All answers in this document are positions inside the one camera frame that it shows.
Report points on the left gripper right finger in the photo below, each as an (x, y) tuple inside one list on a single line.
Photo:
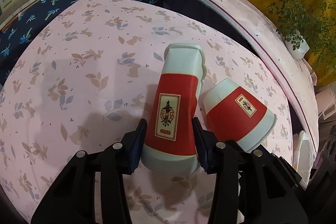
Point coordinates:
[(216, 158)]

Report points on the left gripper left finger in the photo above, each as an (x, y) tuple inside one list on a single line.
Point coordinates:
[(71, 197)]

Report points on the red paper cup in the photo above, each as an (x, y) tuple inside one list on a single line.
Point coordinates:
[(232, 113), (169, 145)]

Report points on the trash bin with white bag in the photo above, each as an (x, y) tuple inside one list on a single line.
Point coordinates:
[(304, 156)]

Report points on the pink appliance box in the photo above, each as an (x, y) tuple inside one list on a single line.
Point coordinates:
[(326, 101)]

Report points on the pink rabbit print tablecloth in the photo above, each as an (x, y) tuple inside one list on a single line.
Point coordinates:
[(90, 75)]

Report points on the green plant in white pot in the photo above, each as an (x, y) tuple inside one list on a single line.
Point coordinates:
[(310, 21)]

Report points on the pink dotted cushion mat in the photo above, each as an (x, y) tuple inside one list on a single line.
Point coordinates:
[(292, 75)]

